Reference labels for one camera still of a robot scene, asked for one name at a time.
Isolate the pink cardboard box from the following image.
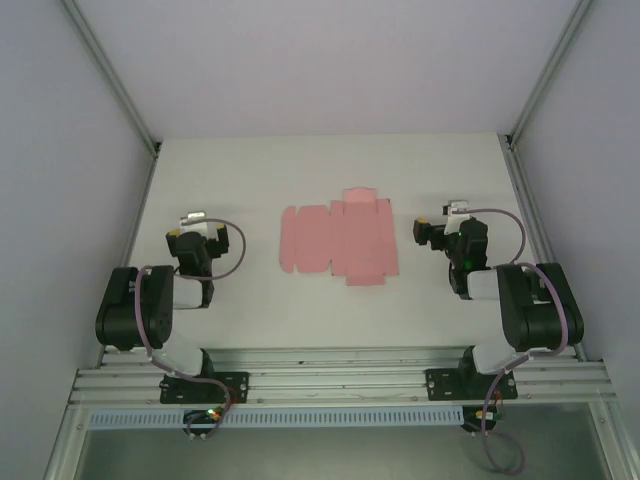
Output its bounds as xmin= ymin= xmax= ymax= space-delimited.
xmin=279 ymin=186 xmax=402 ymax=288

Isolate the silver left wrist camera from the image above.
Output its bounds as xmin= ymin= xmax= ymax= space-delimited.
xmin=178 ymin=209 xmax=222 ymax=242

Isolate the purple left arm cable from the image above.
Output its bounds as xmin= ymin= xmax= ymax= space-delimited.
xmin=133 ymin=217 xmax=248 ymax=442

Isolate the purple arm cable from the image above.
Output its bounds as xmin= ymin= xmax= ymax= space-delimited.
xmin=467 ymin=207 xmax=572 ymax=474
xmin=133 ymin=217 xmax=248 ymax=442

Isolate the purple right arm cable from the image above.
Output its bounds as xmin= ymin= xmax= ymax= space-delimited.
xmin=467 ymin=207 xmax=572 ymax=474

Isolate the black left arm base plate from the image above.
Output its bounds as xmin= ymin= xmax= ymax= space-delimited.
xmin=159 ymin=370 xmax=251 ymax=406

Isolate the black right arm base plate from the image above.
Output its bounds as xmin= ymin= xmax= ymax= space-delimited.
xmin=424 ymin=367 xmax=519 ymax=402

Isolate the narrow aluminium base rail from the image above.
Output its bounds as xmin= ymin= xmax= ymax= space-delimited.
xmin=97 ymin=346 xmax=589 ymax=370

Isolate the aluminium frame post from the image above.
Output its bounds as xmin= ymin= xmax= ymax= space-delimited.
xmin=61 ymin=0 xmax=162 ymax=157
xmin=503 ymin=0 xmax=597 ymax=150

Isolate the wide aluminium base rail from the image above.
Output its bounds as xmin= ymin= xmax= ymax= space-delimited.
xmin=69 ymin=367 xmax=616 ymax=408

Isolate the light blue slotted cable duct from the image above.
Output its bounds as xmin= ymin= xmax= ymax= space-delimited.
xmin=86 ymin=405 xmax=464 ymax=430

